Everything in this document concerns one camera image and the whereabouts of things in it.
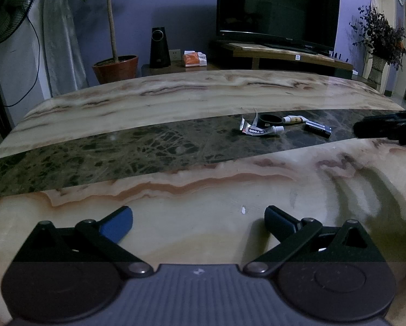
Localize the dark low cabinet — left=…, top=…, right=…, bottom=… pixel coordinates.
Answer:
left=141, top=62, right=220, bottom=77

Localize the orange tissue pack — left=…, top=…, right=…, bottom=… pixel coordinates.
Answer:
left=182, top=51, right=208, bottom=68

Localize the silver glue tube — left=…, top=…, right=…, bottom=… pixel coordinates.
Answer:
left=240, top=117, right=285, bottom=136

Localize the dried flower bouquet in vase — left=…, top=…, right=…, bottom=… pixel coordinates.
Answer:
left=349, top=5, right=406, bottom=83

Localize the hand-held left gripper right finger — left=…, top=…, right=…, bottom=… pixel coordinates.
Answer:
left=243, top=205, right=382, bottom=277

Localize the potted tree terracotta pot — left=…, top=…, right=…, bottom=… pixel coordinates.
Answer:
left=69, top=0, right=145, bottom=85

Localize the black ring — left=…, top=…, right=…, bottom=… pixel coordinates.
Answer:
left=259, top=115, right=282, bottom=128

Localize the white curtain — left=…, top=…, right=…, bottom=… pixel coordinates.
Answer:
left=42, top=0, right=88, bottom=96

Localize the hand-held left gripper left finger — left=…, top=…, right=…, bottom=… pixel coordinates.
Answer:
left=23, top=206, right=153, bottom=278

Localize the black flat-screen television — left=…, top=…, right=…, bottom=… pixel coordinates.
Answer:
left=217, top=0, right=341, bottom=55

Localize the black power cable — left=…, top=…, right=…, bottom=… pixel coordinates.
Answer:
left=4, top=17, right=41, bottom=107

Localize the wooden television stand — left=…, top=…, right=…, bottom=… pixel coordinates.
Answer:
left=210, top=40, right=355, bottom=77

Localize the black cone speaker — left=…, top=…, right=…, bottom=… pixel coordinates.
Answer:
left=149, top=27, right=171, bottom=68

